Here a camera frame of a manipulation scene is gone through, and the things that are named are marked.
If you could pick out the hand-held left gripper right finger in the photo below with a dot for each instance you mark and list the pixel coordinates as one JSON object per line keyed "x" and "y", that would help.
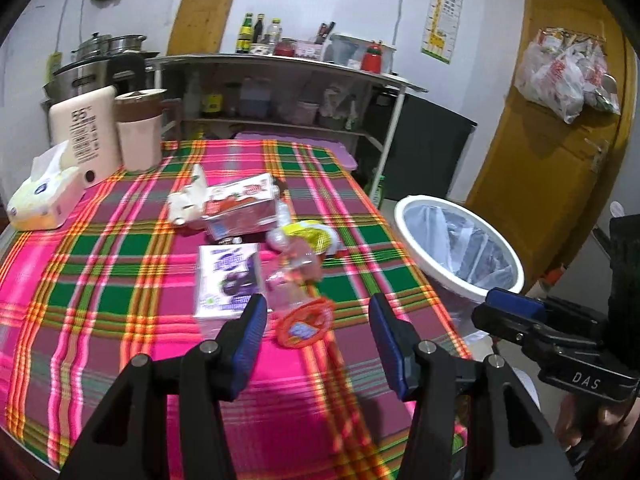
{"x": 387, "y": 347}

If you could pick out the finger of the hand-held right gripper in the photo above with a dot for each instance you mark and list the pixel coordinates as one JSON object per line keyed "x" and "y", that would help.
{"x": 500, "y": 322}
{"x": 517, "y": 300}

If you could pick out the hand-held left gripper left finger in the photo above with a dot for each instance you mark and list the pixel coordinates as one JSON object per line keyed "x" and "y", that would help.
{"x": 252, "y": 332}

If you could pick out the white trash bin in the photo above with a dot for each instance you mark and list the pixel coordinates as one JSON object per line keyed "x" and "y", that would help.
{"x": 470, "y": 284}

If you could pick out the orange round snack packet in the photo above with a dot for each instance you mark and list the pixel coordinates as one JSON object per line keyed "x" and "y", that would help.
{"x": 302, "y": 329}

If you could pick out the purple blueberry milk carton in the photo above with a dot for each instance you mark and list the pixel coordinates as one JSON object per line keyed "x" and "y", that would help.
{"x": 225, "y": 280}

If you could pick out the clear plastic wrapper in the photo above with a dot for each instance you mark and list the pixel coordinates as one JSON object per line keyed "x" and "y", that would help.
{"x": 295, "y": 272}

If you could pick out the strawberry milk carton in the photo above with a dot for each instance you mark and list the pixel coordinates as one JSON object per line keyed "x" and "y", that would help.
{"x": 240, "y": 205}

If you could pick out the person's right hand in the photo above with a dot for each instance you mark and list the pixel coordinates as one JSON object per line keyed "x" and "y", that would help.
{"x": 590, "y": 430}

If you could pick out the person's dark sweater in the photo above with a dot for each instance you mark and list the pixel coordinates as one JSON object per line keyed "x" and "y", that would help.
{"x": 625, "y": 280}

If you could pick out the yellow wooden door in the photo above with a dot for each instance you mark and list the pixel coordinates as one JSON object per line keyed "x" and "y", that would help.
{"x": 540, "y": 185}

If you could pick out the pink green plaid tablecloth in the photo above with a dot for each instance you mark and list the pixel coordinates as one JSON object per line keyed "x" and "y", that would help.
{"x": 125, "y": 285}

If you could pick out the crumpled white paper wrapper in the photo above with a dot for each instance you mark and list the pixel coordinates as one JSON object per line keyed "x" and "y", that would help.
{"x": 185, "y": 200}

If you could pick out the green detergent bottle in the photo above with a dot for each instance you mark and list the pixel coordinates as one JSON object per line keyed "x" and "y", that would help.
{"x": 378, "y": 192}

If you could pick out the black cabinet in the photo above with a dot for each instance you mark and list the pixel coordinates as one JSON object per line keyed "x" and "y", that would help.
{"x": 425, "y": 150}

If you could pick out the pink kettle with brown lid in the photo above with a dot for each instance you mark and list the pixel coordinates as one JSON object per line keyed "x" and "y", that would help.
{"x": 137, "y": 140}

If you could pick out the hanging plastic bags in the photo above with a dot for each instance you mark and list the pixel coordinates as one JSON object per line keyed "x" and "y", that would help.
{"x": 565, "y": 75}

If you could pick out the yellow label bottle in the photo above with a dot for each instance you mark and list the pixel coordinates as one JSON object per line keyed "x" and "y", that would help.
{"x": 211, "y": 104}

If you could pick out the plastic bags on shelf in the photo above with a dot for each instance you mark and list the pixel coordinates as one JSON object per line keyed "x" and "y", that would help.
{"x": 340, "y": 107}

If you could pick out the white yellow tissue box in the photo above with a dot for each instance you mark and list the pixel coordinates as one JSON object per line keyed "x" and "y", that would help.
{"x": 40, "y": 200}

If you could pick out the beige rectangular appliance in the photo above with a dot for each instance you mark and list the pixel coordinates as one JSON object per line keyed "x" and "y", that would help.
{"x": 85, "y": 130}

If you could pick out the grey metal shelf rack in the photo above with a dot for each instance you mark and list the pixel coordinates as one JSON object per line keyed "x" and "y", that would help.
{"x": 225, "y": 58}

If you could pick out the pink box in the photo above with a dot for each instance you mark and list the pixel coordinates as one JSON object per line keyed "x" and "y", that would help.
{"x": 309, "y": 50}

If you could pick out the clear plastic storage container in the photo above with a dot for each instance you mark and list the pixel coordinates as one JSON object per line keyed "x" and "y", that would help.
{"x": 347, "y": 52}

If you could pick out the green glass bottle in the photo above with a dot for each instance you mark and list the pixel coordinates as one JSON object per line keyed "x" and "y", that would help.
{"x": 244, "y": 35}

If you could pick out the clear bottle with yellow cap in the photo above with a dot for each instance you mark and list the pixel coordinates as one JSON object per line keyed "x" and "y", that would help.
{"x": 272, "y": 32}

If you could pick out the dark sauce bottle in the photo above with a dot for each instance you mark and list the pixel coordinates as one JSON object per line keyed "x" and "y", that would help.
{"x": 258, "y": 30}

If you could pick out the stainless steel rice cooker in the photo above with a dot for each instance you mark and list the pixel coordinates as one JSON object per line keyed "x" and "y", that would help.
{"x": 75, "y": 77}

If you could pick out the steel pot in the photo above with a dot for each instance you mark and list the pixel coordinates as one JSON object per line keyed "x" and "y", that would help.
{"x": 127, "y": 44}
{"x": 92, "y": 47}

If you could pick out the wooden cutting board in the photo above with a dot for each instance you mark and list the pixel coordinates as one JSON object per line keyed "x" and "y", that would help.
{"x": 202, "y": 20}

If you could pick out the yellow tag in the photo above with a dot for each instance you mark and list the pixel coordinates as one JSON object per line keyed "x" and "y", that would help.
{"x": 54, "y": 65}

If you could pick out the giraffe wall poster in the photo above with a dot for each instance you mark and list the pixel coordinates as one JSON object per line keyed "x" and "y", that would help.
{"x": 442, "y": 15}

